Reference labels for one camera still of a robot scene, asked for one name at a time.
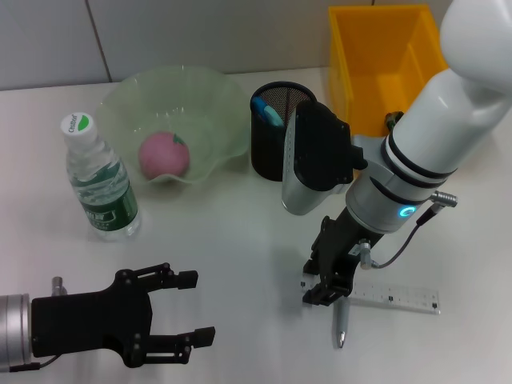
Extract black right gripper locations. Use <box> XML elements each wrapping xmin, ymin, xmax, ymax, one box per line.
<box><xmin>302</xmin><ymin>207</ymin><xmax>386</xmax><ymax>308</ymax></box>

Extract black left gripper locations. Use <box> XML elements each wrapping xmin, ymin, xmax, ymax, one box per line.
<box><xmin>30</xmin><ymin>262</ymin><xmax>217</xmax><ymax>368</ymax></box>

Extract clear plastic ruler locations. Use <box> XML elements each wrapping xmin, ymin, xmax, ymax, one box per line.
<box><xmin>299</xmin><ymin>274</ymin><xmax>441</xmax><ymax>316</ymax></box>

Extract clear water bottle green label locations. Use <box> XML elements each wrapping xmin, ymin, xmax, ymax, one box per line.
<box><xmin>60</xmin><ymin>111</ymin><xmax>142</xmax><ymax>242</ymax></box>

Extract pink toy peach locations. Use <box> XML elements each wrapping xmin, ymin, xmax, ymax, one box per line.
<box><xmin>138</xmin><ymin>130</ymin><xmax>191</xmax><ymax>179</ymax></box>

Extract blue scissors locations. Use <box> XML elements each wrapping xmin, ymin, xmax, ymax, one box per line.
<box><xmin>252</xmin><ymin>95</ymin><xmax>286</xmax><ymax>128</ymax></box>

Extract black mesh pen holder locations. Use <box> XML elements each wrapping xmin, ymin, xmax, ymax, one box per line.
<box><xmin>250</xmin><ymin>81</ymin><xmax>318</xmax><ymax>182</ymax></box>

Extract green glass fruit bowl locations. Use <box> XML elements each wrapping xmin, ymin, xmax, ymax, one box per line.
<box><xmin>95</xmin><ymin>66</ymin><xmax>251</xmax><ymax>185</ymax></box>

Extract yellow plastic bin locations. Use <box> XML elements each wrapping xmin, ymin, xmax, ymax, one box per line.
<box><xmin>327</xmin><ymin>3</ymin><xmax>450</xmax><ymax>137</ymax></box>

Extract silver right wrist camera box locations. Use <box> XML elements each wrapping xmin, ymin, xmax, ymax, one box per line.
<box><xmin>281</xmin><ymin>99</ymin><xmax>369</xmax><ymax>217</ymax></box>

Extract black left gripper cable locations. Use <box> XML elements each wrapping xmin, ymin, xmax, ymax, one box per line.
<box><xmin>0</xmin><ymin>354</ymin><xmax>60</xmax><ymax>372</ymax></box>

